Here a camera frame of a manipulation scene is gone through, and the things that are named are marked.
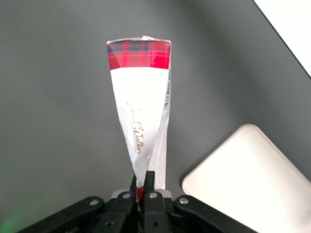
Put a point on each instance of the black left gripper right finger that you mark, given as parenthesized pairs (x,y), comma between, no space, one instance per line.
(153,211)

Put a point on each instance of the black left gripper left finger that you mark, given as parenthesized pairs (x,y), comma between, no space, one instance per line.
(121,213)

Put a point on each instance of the red tartan cookie box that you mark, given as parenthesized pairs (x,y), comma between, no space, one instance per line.
(139,97)

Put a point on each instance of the cream plastic tray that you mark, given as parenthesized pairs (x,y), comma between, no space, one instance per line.
(247,174)

